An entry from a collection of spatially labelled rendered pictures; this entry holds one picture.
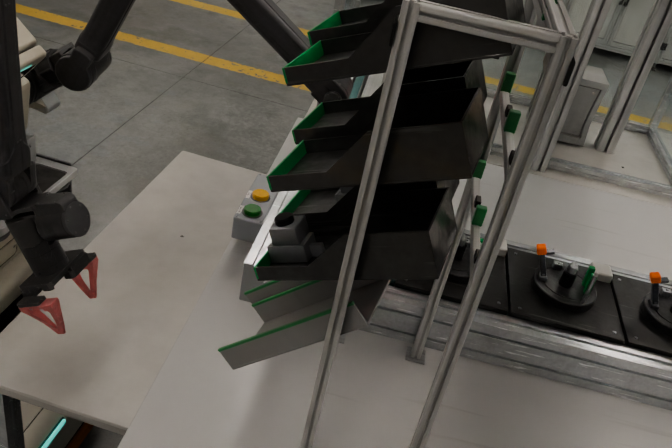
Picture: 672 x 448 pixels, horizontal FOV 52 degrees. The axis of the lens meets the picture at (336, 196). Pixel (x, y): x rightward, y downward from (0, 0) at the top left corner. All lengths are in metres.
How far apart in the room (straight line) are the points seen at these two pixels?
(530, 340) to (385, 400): 0.33
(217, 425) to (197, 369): 0.13
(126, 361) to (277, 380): 0.28
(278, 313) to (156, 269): 0.41
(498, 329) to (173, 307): 0.67
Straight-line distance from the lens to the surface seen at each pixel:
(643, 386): 1.59
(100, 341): 1.42
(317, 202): 1.22
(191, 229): 1.70
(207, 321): 1.45
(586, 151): 2.60
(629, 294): 1.71
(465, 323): 0.98
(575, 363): 1.53
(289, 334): 1.09
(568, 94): 2.24
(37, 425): 2.05
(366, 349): 1.46
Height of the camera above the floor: 1.86
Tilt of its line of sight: 32 degrees down
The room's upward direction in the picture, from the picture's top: 12 degrees clockwise
